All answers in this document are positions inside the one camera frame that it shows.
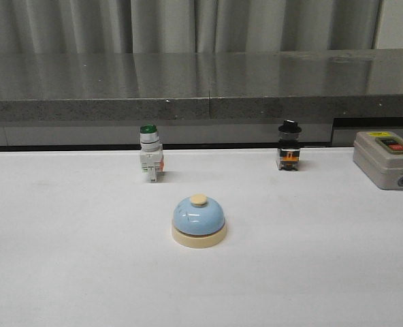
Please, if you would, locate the grey start stop switch box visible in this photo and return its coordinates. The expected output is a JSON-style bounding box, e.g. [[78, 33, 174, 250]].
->
[[353, 131, 403, 190]]

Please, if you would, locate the black rotary selector switch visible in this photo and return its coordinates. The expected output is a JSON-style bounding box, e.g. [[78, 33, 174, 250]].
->
[[277, 119, 302, 171]]

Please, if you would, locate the grey curtain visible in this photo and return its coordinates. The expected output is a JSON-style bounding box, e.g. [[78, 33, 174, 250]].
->
[[0, 1, 381, 55]]

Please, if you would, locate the blue and cream call bell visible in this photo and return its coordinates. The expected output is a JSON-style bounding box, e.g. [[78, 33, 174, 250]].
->
[[172, 193, 227, 249]]

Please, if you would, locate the green pushbutton switch module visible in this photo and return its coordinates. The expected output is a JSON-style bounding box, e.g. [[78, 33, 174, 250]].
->
[[140, 124, 164, 182]]

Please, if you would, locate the grey stone counter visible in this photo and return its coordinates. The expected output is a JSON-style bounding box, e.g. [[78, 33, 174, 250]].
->
[[0, 50, 403, 149]]

